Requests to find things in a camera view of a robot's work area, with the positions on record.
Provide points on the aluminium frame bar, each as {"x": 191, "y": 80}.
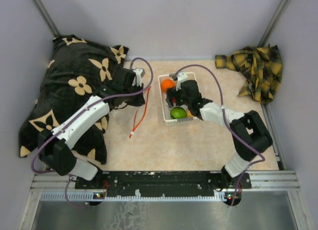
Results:
{"x": 54, "y": 187}

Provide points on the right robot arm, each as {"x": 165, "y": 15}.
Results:
{"x": 250, "y": 136}

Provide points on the left corner post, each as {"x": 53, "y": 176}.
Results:
{"x": 46, "y": 16}

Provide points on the yellow plaid cloth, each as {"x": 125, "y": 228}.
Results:
{"x": 261, "y": 67}

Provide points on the corner post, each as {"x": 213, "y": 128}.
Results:
{"x": 46, "y": 16}
{"x": 273, "y": 21}

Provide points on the orange fruit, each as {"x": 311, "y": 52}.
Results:
{"x": 166, "y": 84}

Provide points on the white plastic basket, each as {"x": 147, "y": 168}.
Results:
{"x": 166, "y": 110}

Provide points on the black floral pillow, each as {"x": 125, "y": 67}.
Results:
{"x": 77, "y": 68}

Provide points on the peach fruit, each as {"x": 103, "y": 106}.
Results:
{"x": 189, "y": 114}

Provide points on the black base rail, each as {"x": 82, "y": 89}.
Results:
{"x": 162, "y": 183}

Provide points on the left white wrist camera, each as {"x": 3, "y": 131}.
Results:
{"x": 139, "y": 72}

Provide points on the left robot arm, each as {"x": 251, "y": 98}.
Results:
{"x": 55, "y": 146}

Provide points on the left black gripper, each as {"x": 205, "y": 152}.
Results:
{"x": 140, "y": 101}

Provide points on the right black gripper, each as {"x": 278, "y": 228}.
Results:
{"x": 171, "y": 93}

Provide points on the green toy watermelon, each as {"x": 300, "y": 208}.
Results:
{"x": 178, "y": 113}

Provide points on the right corner post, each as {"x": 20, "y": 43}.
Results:
{"x": 273, "y": 21}

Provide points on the clear zip top bag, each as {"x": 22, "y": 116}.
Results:
{"x": 129, "y": 118}

